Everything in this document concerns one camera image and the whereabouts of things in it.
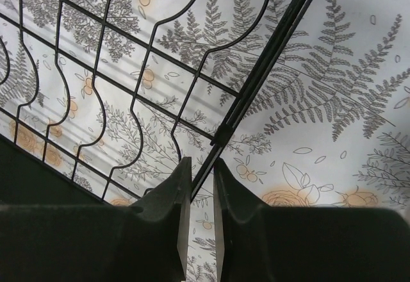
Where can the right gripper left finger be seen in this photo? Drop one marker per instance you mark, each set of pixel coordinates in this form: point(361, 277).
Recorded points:
point(145, 241)

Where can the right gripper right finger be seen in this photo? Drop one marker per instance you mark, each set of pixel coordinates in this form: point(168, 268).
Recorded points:
point(258, 242)

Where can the black wire dish rack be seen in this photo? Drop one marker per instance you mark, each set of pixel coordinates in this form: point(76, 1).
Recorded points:
point(112, 94)

